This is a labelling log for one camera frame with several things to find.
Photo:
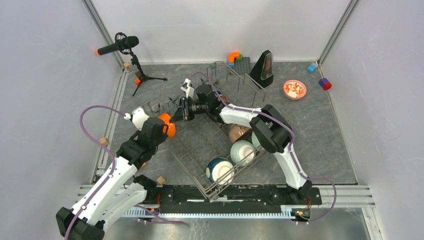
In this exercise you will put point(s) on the grey studded base plate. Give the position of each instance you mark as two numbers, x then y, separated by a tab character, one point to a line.
243	66

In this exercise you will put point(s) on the pale green bowl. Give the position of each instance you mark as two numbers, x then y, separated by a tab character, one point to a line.
255	142

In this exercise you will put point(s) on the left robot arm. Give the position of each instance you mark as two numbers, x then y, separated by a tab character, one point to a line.
89	218

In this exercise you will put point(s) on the teal bowl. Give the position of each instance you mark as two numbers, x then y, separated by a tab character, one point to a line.
220	170

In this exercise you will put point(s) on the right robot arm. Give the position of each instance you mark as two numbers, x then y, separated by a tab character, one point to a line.
271	129

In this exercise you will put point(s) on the orange curved toy block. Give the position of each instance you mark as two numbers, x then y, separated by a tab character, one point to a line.
233	56

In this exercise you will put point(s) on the wooden block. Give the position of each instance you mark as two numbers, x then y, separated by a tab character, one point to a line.
143	166

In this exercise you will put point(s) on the white bowl orange pattern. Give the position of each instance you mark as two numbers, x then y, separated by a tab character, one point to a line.
294	89

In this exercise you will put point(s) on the wooden cube near rail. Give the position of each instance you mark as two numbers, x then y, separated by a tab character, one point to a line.
161	180

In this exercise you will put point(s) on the grey wire dish rack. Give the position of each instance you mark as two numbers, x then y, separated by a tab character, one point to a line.
182	160

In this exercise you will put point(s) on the black microphone orange tip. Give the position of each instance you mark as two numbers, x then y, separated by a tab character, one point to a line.
122	43

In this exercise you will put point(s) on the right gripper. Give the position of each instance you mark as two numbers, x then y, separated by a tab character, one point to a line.
182	114

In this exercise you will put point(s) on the blue white patterned bowl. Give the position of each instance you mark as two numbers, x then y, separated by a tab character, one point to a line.
224	98

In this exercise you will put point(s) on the purple red toy block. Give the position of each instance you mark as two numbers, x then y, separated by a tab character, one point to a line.
325	84

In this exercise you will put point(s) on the black metronome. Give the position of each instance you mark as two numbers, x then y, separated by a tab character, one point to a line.
262	72

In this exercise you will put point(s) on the black microphone tripod stand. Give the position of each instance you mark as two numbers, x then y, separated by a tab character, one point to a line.
141	77

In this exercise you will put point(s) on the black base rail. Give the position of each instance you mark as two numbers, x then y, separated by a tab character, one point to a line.
235	199

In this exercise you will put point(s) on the light green ribbed bowl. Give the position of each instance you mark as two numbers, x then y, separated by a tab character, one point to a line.
242	152

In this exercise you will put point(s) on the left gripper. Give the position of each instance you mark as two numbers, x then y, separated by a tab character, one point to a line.
164	136

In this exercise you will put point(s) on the small wooden cube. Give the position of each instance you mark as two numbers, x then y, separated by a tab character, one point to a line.
104	141

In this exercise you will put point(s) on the blue toy block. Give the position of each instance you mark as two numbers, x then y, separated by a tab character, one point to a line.
312	67

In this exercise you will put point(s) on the pink brown flower bowl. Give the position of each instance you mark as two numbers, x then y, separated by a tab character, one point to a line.
239	132

